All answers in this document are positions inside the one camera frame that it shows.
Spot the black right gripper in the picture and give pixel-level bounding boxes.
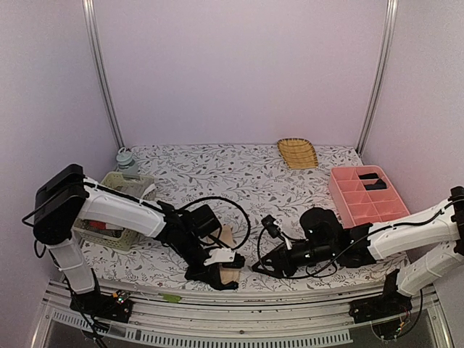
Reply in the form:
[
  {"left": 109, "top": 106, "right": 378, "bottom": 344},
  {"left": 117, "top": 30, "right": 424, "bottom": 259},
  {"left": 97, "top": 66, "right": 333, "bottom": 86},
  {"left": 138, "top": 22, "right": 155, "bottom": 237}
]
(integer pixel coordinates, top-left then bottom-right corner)
[{"left": 252, "top": 241, "right": 336, "bottom": 281}]

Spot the beige garment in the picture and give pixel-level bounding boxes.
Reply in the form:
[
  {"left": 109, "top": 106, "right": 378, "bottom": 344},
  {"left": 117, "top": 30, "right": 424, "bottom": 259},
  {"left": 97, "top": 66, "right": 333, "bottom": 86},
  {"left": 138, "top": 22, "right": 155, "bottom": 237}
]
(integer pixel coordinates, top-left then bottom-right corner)
[{"left": 206, "top": 225, "right": 240, "bottom": 289}]

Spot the navy underwear with cream waistband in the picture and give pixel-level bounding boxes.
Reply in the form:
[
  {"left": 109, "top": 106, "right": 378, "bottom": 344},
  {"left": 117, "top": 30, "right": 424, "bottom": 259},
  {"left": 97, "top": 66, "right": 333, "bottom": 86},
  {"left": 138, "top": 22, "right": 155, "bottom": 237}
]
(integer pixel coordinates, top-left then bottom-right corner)
[{"left": 364, "top": 179, "right": 388, "bottom": 191}]

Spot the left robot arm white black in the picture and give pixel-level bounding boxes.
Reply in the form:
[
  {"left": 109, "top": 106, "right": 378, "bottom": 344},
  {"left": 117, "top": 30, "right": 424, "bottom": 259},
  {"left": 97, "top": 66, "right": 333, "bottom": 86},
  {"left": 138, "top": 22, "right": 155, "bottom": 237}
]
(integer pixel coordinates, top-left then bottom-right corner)
[{"left": 33, "top": 164, "right": 227, "bottom": 315}]

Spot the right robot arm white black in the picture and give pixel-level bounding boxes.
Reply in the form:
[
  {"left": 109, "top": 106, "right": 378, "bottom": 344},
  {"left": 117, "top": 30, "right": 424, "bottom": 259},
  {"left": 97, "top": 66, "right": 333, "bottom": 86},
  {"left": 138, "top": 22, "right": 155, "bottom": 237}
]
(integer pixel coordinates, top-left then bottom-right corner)
[{"left": 252, "top": 186, "right": 463, "bottom": 316}]

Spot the green tape piece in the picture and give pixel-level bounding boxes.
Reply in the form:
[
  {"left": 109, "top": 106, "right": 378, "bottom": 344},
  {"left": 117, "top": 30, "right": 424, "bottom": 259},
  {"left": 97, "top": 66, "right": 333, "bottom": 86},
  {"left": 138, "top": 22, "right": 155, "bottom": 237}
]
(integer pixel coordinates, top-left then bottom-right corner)
[{"left": 160, "top": 293, "right": 182, "bottom": 303}]

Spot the floral tablecloth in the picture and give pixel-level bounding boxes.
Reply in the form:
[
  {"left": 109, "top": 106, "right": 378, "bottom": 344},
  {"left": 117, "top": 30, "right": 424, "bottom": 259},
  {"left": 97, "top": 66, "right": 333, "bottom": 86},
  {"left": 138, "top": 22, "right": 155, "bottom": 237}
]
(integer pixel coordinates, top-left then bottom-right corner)
[{"left": 78, "top": 144, "right": 410, "bottom": 293}]

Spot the cream perforated laundry basket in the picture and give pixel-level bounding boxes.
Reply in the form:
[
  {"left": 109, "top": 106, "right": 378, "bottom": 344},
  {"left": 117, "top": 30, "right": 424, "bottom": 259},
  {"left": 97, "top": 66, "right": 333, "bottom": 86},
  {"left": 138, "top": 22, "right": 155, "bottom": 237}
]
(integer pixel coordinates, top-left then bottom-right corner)
[{"left": 72, "top": 172, "right": 165, "bottom": 252}]

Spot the pink divided organizer box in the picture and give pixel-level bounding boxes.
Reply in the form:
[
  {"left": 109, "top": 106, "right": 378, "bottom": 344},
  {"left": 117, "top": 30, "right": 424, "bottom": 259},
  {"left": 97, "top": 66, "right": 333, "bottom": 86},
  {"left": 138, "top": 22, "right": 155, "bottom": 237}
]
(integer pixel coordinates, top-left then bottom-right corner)
[{"left": 328, "top": 165, "right": 410, "bottom": 228}]

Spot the yellow woven bamboo tray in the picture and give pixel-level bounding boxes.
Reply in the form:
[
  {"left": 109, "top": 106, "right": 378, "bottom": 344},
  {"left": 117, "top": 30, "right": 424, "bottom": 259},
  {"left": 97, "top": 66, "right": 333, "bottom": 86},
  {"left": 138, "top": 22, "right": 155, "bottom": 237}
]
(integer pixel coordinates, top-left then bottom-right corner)
[{"left": 277, "top": 138, "right": 318, "bottom": 170}]

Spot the red garment in basket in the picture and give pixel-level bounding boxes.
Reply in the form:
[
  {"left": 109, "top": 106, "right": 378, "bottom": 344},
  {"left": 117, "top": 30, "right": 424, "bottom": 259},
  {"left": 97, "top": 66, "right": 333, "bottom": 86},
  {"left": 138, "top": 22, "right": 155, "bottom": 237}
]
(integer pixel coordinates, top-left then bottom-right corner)
[{"left": 88, "top": 223, "right": 107, "bottom": 231}]

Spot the mint lidded glass jar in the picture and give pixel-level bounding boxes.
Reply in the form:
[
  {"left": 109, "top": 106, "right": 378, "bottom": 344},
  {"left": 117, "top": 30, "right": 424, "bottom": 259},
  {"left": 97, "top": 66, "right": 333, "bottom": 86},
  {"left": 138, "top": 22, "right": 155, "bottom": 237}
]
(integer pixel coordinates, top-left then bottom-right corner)
[{"left": 115, "top": 147, "right": 138, "bottom": 178}]

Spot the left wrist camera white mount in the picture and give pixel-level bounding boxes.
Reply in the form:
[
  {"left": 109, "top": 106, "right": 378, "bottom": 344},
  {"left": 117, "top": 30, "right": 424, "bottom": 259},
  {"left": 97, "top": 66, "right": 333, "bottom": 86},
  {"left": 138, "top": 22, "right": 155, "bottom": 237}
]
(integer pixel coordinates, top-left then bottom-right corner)
[{"left": 204, "top": 248, "right": 245, "bottom": 269}]

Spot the aluminium front rail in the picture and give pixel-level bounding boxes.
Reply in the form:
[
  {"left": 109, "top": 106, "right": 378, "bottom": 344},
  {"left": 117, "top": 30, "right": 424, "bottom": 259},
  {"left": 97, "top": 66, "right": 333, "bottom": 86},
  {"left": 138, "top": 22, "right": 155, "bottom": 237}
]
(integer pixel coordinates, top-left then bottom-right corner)
[{"left": 30, "top": 281, "right": 454, "bottom": 348}]

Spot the left black braided cable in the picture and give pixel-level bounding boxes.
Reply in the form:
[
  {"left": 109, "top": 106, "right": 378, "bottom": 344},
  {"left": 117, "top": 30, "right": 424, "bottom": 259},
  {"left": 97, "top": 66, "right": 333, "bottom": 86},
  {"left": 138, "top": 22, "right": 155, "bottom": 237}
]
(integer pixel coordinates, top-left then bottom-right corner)
[{"left": 177, "top": 197, "right": 252, "bottom": 251}]

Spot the right black camera cable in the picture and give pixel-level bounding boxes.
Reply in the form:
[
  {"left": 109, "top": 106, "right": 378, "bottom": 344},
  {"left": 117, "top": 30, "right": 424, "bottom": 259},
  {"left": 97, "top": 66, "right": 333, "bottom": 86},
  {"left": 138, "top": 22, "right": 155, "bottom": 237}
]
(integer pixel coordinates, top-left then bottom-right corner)
[{"left": 256, "top": 224, "right": 349, "bottom": 279}]

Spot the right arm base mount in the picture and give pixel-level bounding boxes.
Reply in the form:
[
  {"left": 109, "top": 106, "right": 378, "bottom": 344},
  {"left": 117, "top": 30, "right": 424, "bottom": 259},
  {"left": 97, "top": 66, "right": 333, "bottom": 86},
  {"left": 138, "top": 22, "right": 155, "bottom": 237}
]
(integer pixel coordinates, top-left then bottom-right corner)
[{"left": 349, "top": 291, "right": 413, "bottom": 323}]

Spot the right aluminium frame post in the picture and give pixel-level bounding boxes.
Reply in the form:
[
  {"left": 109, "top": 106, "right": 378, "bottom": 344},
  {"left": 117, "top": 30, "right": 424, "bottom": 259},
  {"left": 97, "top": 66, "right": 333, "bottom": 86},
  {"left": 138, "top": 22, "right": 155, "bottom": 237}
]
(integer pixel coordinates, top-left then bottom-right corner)
[{"left": 356, "top": 0, "right": 399, "bottom": 157}]

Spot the aluminium frame post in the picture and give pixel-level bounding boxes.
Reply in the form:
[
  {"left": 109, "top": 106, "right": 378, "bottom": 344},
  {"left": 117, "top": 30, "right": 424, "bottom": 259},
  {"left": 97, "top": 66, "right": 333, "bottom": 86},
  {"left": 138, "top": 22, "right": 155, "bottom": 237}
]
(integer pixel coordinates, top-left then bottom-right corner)
[
  {"left": 356, "top": 0, "right": 399, "bottom": 157},
  {"left": 82, "top": 0, "right": 125, "bottom": 149}
]

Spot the left aluminium frame post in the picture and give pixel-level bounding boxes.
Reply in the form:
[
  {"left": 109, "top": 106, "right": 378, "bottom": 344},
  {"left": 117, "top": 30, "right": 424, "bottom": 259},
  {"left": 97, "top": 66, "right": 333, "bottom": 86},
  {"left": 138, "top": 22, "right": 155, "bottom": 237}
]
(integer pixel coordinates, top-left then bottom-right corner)
[{"left": 82, "top": 0, "right": 125, "bottom": 149}]

